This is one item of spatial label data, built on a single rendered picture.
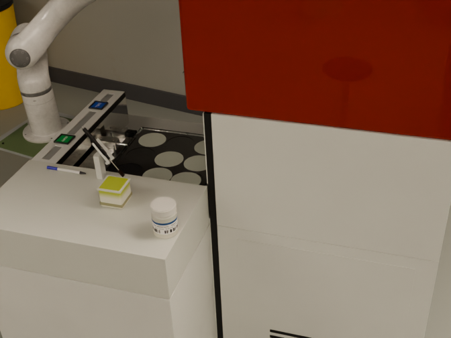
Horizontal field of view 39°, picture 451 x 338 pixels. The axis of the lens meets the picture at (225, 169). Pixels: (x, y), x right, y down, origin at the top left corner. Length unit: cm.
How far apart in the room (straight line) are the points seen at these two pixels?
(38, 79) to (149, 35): 194
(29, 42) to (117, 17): 211
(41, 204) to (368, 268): 100
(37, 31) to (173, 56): 202
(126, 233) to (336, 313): 76
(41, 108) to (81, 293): 87
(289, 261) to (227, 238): 21
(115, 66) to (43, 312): 282
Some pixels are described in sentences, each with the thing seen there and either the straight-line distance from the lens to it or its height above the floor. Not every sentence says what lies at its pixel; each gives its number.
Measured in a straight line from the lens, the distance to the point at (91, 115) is 244.
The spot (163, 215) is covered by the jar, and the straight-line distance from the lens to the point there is 171.
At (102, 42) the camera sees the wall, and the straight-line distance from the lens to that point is 463.
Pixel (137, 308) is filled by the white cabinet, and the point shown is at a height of 76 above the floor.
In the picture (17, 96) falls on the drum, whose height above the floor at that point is 7.
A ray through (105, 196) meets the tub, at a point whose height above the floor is 101.
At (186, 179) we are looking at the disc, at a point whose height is 90.
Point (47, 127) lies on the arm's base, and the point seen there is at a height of 87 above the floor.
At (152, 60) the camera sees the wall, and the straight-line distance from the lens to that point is 441.
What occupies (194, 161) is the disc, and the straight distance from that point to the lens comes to 219.
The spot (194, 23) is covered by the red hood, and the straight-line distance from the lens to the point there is 170.
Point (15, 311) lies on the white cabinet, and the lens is 215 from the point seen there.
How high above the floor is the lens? 207
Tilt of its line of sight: 33 degrees down
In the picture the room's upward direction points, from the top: 2 degrees counter-clockwise
